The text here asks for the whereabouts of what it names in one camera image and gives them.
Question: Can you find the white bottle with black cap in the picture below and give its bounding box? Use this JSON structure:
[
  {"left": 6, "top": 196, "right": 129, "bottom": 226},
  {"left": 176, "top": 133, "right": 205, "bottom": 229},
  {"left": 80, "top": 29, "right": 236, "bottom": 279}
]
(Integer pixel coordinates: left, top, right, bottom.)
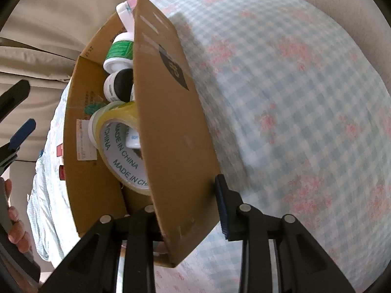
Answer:
[{"left": 104, "top": 68, "right": 135, "bottom": 103}]

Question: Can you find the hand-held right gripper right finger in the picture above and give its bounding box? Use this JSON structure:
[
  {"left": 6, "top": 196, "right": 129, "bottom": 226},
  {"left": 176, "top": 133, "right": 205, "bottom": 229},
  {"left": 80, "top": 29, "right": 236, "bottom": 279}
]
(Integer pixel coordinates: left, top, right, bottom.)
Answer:
[{"left": 214, "top": 174, "right": 356, "bottom": 293}]

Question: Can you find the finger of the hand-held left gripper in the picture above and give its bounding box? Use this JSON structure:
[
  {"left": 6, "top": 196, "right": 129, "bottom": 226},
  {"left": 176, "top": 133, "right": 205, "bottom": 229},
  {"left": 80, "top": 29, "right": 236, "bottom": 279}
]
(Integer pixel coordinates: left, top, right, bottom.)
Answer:
[
  {"left": 0, "top": 119, "right": 36, "bottom": 173},
  {"left": 0, "top": 79, "right": 31, "bottom": 119}
]

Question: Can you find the cardboard box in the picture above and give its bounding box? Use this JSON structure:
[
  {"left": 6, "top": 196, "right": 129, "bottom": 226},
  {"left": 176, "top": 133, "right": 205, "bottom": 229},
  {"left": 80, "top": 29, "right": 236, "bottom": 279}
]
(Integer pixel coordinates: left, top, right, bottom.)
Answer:
[{"left": 63, "top": 0, "right": 222, "bottom": 267}]

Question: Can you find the person's left hand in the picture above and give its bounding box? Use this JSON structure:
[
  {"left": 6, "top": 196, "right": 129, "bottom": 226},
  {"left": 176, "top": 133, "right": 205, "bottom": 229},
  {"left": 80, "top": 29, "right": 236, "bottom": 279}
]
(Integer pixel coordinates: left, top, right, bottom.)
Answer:
[{"left": 5, "top": 179, "right": 33, "bottom": 254}]

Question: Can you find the white earbuds case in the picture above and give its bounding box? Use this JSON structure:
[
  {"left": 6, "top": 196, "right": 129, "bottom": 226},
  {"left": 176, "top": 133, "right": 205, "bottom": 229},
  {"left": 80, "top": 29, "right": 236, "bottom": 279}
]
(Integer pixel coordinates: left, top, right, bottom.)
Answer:
[{"left": 116, "top": 0, "right": 137, "bottom": 34}]

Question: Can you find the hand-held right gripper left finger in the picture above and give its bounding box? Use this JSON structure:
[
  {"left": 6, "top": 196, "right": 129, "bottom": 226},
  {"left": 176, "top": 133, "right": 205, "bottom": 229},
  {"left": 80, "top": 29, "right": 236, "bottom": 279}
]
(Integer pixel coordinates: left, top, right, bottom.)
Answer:
[{"left": 38, "top": 204, "right": 162, "bottom": 293}]

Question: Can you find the light blue crumpled blanket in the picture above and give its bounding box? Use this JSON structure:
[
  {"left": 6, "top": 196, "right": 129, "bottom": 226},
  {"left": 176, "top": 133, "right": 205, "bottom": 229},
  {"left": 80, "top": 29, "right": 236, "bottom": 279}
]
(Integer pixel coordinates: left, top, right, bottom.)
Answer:
[{"left": 26, "top": 98, "right": 80, "bottom": 261}]

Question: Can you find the wide green white-lidded jar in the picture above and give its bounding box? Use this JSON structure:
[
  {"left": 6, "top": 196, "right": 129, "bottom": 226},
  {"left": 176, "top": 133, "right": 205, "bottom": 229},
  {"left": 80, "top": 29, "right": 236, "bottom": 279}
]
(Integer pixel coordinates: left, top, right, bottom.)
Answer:
[{"left": 103, "top": 32, "right": 135, "bottom": 74}]

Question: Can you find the checked floral bed sheet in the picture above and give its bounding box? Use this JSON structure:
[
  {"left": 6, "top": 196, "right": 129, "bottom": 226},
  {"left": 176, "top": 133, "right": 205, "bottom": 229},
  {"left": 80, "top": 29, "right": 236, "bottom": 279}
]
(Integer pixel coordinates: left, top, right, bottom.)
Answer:
[{"left": 26, "top": 0, "right": 387, "bottom": 293}]

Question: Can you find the clear packing tape roll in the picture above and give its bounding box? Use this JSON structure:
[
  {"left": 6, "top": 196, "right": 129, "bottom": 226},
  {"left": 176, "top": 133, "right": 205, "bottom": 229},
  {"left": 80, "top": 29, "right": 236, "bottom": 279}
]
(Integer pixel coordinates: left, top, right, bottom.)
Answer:
[{"left": 93, "top": 101, "right": 153, "bottom": 196}]

